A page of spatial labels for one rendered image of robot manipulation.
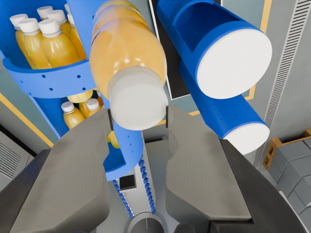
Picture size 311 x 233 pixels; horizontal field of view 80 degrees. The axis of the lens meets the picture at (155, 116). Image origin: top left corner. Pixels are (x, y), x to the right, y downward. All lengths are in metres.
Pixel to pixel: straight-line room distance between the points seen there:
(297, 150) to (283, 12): 2.09
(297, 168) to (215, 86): 2.72
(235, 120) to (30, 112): 1.93
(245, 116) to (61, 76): 0.89
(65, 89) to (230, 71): 0.56
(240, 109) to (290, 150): 2.46
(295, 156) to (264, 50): 2.80
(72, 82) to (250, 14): 1.73
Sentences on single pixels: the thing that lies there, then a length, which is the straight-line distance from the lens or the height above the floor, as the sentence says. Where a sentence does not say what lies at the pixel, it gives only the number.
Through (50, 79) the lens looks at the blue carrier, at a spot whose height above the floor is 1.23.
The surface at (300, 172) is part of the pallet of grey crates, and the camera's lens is 3.35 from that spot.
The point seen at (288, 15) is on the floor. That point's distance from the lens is 2.21.
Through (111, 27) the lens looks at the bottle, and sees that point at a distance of 0.17.
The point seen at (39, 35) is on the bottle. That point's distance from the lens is 0.54.
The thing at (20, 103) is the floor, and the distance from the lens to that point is 2.24.
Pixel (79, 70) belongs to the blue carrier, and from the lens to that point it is 0.43.
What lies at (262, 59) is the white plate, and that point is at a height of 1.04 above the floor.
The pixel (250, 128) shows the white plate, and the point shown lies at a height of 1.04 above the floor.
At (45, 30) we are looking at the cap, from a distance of 0.48.
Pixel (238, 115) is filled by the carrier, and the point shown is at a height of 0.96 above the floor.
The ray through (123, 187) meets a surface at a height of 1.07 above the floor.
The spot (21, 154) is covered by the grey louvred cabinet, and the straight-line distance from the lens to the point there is 2.56.
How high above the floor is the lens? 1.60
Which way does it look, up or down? 46 degrees down
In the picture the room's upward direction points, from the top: 167 degrees clockwise
